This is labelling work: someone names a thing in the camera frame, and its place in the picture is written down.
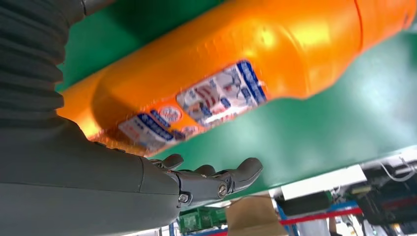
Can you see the black controller with antennas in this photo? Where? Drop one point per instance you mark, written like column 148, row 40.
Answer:
column 387, row 198

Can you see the open cardboard box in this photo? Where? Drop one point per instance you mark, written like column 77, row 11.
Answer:
column 251, row 216

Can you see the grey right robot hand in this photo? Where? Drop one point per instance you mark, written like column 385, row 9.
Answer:
column 81, row 189

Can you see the white flat pad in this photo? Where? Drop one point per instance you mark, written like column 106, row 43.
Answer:
column 322, row 182

